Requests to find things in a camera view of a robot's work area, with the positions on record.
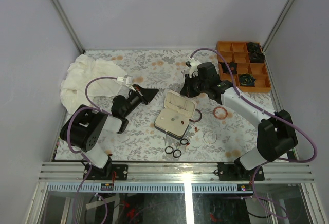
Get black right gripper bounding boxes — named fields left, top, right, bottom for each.
left=181, top=72, right=209, bottom=99

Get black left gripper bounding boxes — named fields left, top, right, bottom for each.
left=123, top=84, right=158, bottom=118

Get silver blue-stone necklace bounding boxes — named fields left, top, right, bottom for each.
left=173, top=102, right=188, bottom=112

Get cream and navy jewelry box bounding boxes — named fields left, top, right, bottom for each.
left=154, top=90, right=197, bottom=139

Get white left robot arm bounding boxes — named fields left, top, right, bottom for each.
left=60, top=84, right=159, bottom=180

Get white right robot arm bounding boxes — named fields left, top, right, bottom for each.
left=180, top=60, right=298, bottom=180

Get floral table mat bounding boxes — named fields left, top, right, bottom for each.
left=56, top=49, right=290, bottom=163

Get dark fabric flower orange dots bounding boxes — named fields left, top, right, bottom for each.
left=220, top=61, right=237, bottom=75

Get dark purple bangle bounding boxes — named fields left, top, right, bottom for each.
left=190, top=109, right=202, bottom=123

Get orange-red bangle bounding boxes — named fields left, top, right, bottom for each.
left=212, top=106, right=228, bottom=120

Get dark green fabric flower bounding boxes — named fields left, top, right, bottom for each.
left=238, top=73, right=256, bottom=87

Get orange divided tray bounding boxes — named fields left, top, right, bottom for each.
left=216, top=41, right=271, bottom=93

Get white crumpled cloth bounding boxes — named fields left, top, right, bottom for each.
left=60, top=54, right=127, bottom=115

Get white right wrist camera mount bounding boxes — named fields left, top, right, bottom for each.
left=185, top=58, right=201, bottom=78

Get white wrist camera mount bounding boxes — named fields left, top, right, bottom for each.
left=116, top=75, right=135, bottom=91
left=185, top=58, right=201, bottom=78

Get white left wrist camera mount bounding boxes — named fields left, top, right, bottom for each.
left=116, top=75, right=135, bottom=91

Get silver wire bangle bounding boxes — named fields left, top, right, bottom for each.
left=203, top=131, right=218, bottom=145

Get aluminium rail frame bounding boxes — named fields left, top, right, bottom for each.
left=38, top=162, right=314, bottom=194

